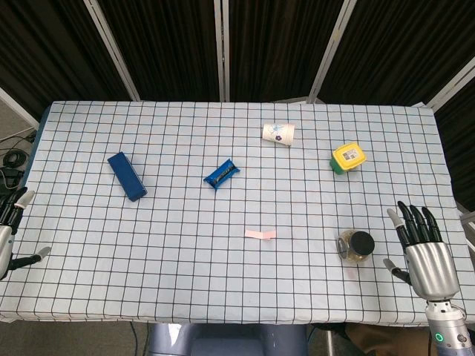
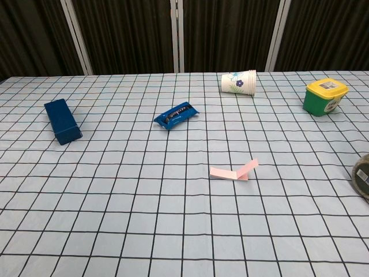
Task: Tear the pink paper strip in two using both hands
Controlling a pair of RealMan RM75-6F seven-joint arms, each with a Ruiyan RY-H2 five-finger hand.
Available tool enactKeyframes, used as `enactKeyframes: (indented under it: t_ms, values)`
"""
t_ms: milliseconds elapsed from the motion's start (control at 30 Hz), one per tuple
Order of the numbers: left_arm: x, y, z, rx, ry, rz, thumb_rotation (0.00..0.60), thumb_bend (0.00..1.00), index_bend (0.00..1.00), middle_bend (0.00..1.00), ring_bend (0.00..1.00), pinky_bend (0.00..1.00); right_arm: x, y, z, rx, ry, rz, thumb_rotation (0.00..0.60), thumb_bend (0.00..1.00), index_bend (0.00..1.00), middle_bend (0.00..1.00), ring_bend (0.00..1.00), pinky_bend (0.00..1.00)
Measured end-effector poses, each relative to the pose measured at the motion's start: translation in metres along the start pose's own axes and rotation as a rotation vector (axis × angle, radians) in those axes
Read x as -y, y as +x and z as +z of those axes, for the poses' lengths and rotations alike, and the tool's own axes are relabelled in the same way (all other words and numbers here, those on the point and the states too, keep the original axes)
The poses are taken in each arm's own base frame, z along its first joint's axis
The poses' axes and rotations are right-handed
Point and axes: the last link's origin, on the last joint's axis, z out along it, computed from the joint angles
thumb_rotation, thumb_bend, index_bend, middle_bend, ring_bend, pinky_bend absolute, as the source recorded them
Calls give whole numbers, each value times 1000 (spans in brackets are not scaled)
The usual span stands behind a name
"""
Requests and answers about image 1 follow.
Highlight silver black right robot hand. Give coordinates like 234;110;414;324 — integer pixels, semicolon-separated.
383;201;461;301

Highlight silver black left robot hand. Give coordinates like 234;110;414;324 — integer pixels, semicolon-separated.
0;187;52;281

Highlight glass jar with black lid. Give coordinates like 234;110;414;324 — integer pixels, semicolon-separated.
336;228;376;265

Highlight blue rectangular box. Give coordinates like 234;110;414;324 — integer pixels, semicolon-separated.
107;151;148;203

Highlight green tub with yellow lid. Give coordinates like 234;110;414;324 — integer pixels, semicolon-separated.
330;141;368;175

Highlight black fabric screen panel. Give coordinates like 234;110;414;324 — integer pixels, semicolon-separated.
307;0;475;109
221;0;356;103
0;0;140;120
426;58;475;213
88;0;228;102

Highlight blue checkered tablecloth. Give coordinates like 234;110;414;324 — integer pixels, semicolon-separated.
0;99;464;328

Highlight white floral paper cup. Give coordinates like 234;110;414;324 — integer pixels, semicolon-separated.
261;122;296;148

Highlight grey-blue robot torso base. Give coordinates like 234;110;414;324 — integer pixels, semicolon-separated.
147;322;309;356

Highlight blue snack wrapper pack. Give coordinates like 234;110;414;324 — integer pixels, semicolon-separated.
203;158;241;191

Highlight black coiled floor cables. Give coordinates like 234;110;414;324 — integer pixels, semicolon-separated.
0;128;38;197

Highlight white metal frame rail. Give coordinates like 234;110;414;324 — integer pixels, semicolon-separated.
0;87;39;130

